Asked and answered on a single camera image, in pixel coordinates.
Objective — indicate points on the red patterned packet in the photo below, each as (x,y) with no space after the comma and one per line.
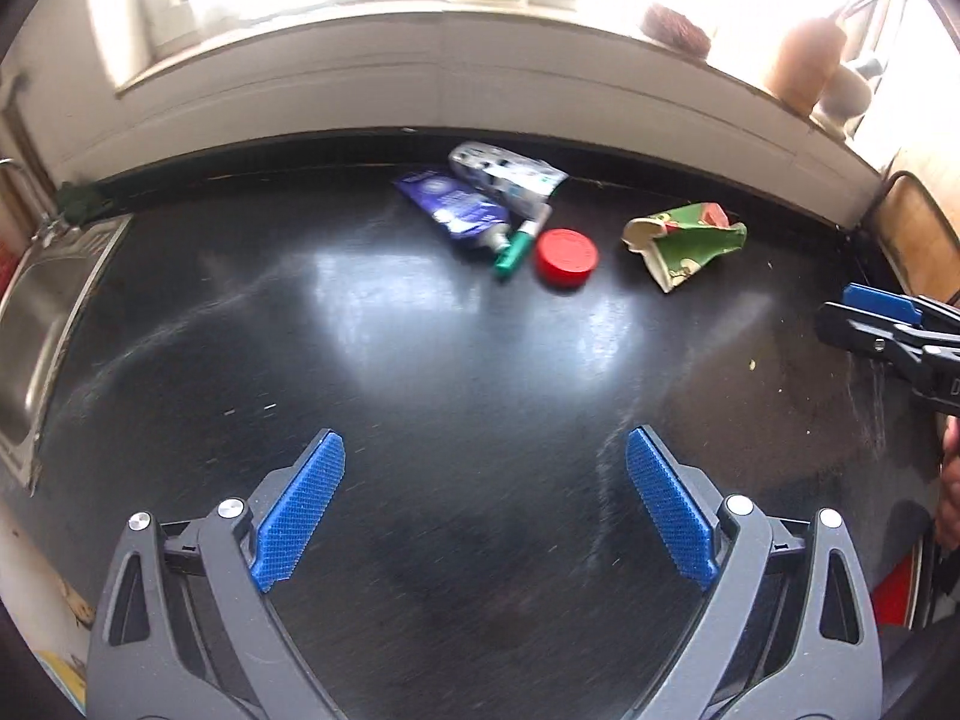
(7,266)

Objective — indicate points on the crumpled green red paper cup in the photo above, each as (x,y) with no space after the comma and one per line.
(686,244)

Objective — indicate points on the chrome faucet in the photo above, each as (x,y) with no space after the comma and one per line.
(34,199)

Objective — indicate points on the wooden cutting board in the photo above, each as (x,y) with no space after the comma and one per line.
(926,232)

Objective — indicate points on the grey pestle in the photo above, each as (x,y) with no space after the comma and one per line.
(866,65)

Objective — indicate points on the person's right hand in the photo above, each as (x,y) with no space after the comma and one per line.
(951,480)

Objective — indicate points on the steel sink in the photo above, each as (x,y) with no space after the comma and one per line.
(45,330)

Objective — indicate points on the dark green cloth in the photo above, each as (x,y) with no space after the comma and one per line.
(84,202)

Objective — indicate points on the blue tube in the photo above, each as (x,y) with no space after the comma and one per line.
(454,208)

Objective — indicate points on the terracotta pot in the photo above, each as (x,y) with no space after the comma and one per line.
(802,64)

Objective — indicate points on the brown scrubber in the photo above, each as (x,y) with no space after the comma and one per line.
(675,30)

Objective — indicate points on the red bin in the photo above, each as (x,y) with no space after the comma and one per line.
(900,589)

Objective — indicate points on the green marker pen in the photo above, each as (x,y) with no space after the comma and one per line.
(514,251)

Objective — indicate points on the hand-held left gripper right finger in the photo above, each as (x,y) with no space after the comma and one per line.
(667,506)

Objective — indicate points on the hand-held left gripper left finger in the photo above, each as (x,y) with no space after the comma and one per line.
(296,510)

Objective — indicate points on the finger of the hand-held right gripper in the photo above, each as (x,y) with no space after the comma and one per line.
(862,334)
(877,302)

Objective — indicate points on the silver blue-print packet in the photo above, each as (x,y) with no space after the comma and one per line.
(506,176)

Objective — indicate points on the red round lid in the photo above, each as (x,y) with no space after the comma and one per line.
(568,257)

